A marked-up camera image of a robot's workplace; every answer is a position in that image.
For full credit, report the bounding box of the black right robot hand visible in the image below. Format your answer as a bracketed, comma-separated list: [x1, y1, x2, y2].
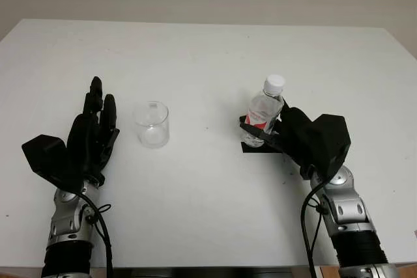
[237, 96, 323, 182]

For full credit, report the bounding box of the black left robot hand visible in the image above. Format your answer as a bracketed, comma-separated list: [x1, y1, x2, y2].
[66, 76, 121, 188]

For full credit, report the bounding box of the clear water bottle red label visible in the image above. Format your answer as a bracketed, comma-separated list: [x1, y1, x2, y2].
[242, 74, 286, 148]

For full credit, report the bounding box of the clear glass cup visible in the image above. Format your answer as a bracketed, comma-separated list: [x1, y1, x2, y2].
[132, 100, 171, 149]

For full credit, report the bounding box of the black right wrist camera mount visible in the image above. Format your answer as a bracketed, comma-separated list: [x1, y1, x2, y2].
[308, 113, 352, 184]

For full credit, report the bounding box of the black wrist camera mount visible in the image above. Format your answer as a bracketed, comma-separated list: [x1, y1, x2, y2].
[308, 113, 352, 184]
[21, 134, 86, 195]

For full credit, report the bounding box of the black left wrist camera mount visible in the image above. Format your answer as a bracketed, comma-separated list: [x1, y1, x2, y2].
[21, 134, 86, 195]

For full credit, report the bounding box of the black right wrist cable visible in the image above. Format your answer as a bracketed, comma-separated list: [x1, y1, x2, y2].
[300, 178, 328, 278]

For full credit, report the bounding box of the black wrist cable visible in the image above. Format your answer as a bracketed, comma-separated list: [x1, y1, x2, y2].
[300, 178, 328, 278]
[77, 189, 115, 278]

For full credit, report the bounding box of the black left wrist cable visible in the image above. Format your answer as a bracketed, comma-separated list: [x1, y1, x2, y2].
[77, 189, 115, 278]

